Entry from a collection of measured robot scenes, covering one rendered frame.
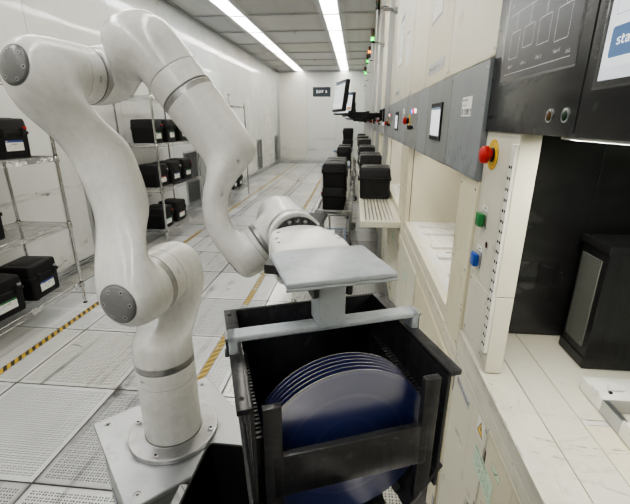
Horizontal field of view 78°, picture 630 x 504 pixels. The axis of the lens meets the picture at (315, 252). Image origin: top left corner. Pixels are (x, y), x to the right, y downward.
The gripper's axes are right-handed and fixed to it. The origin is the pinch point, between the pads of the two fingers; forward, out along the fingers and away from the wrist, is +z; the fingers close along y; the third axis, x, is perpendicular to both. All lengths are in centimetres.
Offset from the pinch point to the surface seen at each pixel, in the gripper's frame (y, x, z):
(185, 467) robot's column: 21, -49, -26
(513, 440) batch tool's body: -38, -38, -5
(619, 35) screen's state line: -35.4, 26.8, -0.1
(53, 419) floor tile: 96, -125, -149
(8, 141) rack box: 136, 4, -273
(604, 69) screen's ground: -36.0, 23.3, -1.6
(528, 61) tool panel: -45, 27, -24
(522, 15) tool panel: -47, 36, -30
